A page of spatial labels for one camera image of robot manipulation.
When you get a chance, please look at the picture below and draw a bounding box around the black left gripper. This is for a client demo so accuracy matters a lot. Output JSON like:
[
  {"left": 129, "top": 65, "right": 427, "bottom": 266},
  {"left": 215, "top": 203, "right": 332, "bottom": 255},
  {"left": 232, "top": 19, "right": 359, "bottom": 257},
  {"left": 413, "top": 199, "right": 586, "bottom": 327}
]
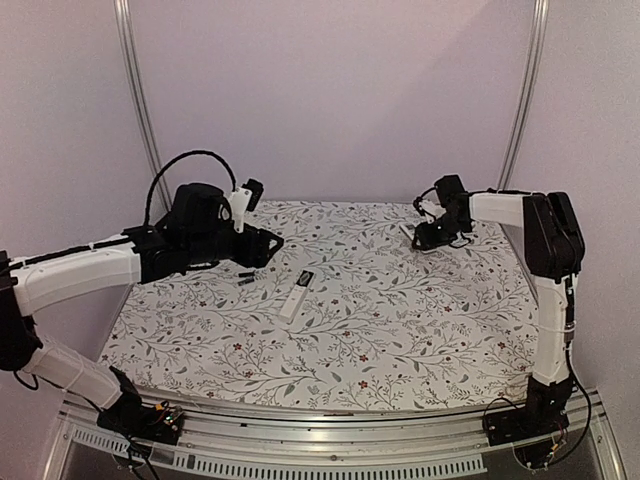
[{"left": 186, "top": 223, "right": 284, "bottom": 267}]

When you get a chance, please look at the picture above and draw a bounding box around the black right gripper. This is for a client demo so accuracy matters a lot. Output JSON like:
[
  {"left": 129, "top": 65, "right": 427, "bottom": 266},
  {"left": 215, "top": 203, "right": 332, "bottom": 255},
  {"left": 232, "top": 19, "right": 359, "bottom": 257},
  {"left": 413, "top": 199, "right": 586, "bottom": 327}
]
[{"left": 414, "top": 212, "right": 468, "bottom": 250}]

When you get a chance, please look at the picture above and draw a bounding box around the white air conditioner remote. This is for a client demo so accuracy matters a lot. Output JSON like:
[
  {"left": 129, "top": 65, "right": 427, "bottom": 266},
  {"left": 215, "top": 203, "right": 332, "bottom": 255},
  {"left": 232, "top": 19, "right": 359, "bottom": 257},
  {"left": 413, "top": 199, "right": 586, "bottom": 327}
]
[{"left": 399, "top": 223, "right": 432, "bottom": 253}]

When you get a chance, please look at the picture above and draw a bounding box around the long white remote control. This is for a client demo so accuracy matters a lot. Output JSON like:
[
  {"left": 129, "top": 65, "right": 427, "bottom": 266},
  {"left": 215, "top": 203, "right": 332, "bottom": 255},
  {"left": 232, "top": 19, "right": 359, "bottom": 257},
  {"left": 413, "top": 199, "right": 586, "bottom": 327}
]
[{"left": 280, "top": 270, "right": 316, "bottom": 323}]

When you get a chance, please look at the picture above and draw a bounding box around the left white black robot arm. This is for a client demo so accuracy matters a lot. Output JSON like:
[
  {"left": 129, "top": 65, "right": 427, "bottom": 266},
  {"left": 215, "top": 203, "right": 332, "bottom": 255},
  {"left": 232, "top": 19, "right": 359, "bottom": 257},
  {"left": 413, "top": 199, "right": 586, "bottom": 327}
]
[{"left": 1, "top": 183, "right": 284, "bottom": 434}]

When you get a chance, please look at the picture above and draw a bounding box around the floral patterned table mat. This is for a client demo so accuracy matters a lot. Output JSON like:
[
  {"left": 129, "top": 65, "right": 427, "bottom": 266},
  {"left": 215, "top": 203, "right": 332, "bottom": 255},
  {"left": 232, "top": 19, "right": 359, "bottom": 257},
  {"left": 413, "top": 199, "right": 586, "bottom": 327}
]
[{"left": 100, "top": 201, "right": 538, "bottom": 411}]

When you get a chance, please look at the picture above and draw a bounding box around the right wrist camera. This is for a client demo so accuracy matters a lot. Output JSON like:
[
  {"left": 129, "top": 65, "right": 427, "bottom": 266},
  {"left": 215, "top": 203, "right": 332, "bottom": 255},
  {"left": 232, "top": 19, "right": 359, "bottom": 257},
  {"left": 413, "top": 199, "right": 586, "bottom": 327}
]
[{"left": 412, "top": 193, "right": 446, "bottom": 223}]

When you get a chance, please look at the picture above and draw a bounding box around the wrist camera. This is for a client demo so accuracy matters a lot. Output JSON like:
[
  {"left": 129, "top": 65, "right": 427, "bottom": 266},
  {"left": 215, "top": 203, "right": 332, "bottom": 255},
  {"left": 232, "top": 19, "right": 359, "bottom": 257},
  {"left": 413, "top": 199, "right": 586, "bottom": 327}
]
[
  {"left": 228, "top": 178, "right": 264, "bottom": 233},
  {"left": 412, "top": 193, "right": 446, "bottom": 223}
]

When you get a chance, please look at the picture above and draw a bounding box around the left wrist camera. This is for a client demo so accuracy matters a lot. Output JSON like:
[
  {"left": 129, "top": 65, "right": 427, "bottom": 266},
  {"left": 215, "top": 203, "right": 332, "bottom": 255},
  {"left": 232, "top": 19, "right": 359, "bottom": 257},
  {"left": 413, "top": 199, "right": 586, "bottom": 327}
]
[{"left": 228, "top": 178, "right": 264, "bottom": 233}]

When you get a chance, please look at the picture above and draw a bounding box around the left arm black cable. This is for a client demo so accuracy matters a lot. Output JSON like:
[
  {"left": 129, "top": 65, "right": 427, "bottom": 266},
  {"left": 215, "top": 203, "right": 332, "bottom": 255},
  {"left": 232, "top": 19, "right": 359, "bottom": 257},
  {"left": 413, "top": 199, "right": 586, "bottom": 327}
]
[{"left": 143, "top": 148, "right": 239, "bottom": 229}]

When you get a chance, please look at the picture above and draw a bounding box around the right aluminium frame post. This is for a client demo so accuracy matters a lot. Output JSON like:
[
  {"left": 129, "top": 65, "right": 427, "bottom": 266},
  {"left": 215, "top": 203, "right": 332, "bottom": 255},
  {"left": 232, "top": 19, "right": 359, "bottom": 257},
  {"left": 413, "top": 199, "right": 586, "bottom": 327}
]
[{"left": 498, "top": 0, "right": 550, "bottom": 190}]

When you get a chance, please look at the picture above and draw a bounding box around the aluminium frame post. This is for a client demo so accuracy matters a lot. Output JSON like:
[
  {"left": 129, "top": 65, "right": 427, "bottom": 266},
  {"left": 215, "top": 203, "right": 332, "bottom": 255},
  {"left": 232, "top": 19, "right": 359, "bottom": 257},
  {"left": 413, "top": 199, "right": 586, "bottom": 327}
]
[
  {"left": 498, "top": 0, "right": 550, "bottom": 190},
  {"left": 112, "top": 0, "right": 171, "bottom": 209}
]

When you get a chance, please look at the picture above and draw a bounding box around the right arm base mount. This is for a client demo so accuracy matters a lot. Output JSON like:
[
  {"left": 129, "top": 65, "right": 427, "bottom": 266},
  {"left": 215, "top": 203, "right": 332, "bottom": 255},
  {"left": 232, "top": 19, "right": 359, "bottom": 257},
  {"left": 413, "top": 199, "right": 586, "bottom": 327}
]
[{"left": 482, "top": 393, "right": 569, "bottom": 446}]

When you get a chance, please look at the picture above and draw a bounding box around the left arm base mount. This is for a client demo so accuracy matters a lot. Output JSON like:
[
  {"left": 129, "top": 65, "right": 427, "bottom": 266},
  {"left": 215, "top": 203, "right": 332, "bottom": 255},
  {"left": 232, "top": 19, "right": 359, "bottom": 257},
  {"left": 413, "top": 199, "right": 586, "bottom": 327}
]
[{"left": 97, "top": 367, "right": 184, "bottom": 446}]

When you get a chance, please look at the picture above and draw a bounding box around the left aluminium frame post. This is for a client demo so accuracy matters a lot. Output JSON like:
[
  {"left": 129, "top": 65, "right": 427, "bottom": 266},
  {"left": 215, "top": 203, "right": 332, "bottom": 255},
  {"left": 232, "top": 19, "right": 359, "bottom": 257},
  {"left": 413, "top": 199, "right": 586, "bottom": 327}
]
[{"left": 112, "top": 0, "right": 171, "bottom": 209}]

